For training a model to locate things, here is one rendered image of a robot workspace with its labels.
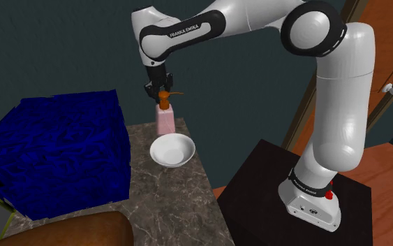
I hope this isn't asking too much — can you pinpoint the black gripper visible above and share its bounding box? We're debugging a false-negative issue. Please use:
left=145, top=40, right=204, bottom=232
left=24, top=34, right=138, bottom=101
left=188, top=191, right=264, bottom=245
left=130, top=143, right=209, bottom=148
left=144, top=62, right=175, bottom=105

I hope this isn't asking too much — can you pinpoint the pink soap dispenser orange pump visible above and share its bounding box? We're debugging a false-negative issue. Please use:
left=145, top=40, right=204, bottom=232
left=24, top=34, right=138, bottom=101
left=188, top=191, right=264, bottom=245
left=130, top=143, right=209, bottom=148
left=155, top=89, right=185, bottom=136

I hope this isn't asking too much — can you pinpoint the white bowl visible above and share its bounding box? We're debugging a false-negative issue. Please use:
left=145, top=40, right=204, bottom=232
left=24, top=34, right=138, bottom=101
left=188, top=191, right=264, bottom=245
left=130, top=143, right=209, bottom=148
left=149, top=132, right=196, bottom=168

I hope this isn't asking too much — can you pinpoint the blue crumpled box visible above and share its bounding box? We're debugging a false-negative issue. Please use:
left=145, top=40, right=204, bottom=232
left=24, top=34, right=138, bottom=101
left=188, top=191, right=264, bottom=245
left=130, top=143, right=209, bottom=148
left=0, top=89, right=131, bottom=221

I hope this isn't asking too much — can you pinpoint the black robot stand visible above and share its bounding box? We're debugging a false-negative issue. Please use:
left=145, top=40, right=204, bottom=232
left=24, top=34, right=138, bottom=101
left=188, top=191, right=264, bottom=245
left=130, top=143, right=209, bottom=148
left=216, top=138, right=374, bottom=246

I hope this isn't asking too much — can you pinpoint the brown leather seat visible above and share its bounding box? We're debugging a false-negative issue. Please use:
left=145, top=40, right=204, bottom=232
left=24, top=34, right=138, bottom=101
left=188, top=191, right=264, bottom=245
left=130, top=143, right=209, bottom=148
left=0, top=210, right=135, bottom=246

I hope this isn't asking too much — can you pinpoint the brown wooden door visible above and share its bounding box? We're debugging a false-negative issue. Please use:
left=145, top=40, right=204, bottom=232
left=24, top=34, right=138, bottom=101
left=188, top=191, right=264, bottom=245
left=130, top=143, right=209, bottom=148
left=281, top=0, right=393, bottom=157

